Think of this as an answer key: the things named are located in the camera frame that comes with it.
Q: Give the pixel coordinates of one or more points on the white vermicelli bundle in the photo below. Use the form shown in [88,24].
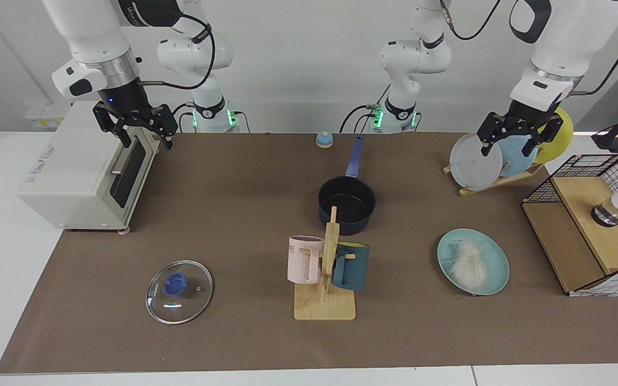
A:
[470,265]

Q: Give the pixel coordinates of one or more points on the glass lid with blue knob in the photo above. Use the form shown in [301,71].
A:
[180,305]

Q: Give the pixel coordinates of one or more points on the light blue round plate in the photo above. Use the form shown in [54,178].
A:
[513,160]

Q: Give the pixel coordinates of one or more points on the grey round plate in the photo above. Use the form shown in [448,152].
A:
[472,166]

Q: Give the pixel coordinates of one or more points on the yellow round plate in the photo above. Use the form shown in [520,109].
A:
[558,142]

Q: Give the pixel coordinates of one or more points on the wooden plate rack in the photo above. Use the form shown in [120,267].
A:
[480,189]

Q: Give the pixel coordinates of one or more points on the teal round plate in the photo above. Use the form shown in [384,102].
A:
[497,268]

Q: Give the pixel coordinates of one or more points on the pale toaster oven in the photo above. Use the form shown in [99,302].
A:
[73,177]

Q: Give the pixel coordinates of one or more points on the brown table cloth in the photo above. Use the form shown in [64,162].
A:
[234,241]

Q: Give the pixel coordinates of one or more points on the dark teal cup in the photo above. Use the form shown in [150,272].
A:
[352,268]

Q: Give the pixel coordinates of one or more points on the pink ribbed cup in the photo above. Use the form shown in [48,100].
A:
[303,262]

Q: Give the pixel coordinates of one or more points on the wooden cup stand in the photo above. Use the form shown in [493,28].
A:
[325,308]

